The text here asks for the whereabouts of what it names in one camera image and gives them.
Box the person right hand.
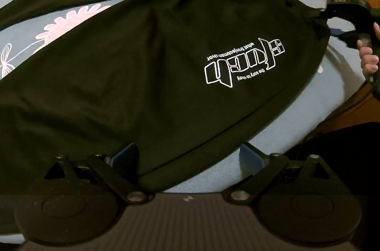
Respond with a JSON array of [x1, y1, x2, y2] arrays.
[[357, 40, 379, 77]]

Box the black drawstring pants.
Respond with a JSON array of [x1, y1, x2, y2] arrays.
[[1, 0, 330, 194]]

